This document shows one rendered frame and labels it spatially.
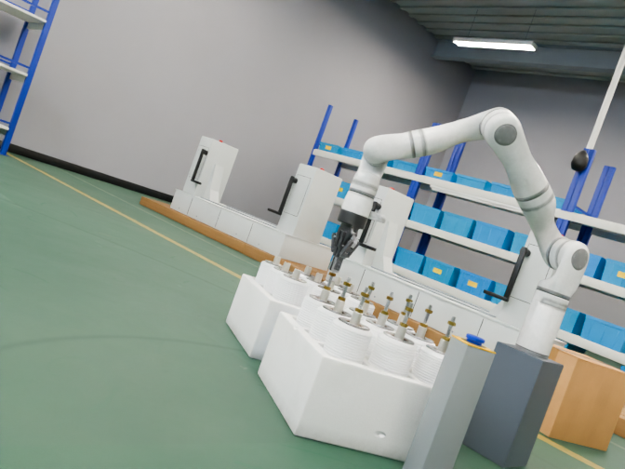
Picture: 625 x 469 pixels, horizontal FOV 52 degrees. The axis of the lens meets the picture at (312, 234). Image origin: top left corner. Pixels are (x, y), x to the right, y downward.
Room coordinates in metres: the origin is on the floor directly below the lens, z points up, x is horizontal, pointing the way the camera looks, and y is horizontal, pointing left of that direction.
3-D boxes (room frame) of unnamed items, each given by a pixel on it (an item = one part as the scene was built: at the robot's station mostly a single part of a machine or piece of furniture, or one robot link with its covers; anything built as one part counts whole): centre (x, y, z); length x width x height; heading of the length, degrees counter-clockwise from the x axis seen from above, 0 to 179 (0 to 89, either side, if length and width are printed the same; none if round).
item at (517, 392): (1.75, -0.68, 0.15); 0.14 x 0.14 x 0.30; 45
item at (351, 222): (1.65, -0.08, 0.45); 0.08 x 0.08 x 0.09
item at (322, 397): (1.57, -0.23, 0.09); 0.39 x 0.39 x 0.18; 18
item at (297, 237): (5.43, 0.55, 0.45); 1.61 x 0.57 x 0.74; 45
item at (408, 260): (7.32, -1.28, 0.36); 0.50 x 0.38 x 0.21; 135
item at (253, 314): (2.08, -0.07, 0.09); 0.39 x 0.39 x 0.18; 20
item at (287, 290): (1.93, 0.00, 0.16); 0.10 x 0.10 x 0.18
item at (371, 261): (3.98, -0.89, 0.45); 1.45 x 0.57 x 0.74; 45
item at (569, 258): (1.75, -0.68, 0.54); 0.09 x 0.09 x 0.17; 26
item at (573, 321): (6.04, -2.55, 0.36); 0.50 x 0.38 x 0.21; 135
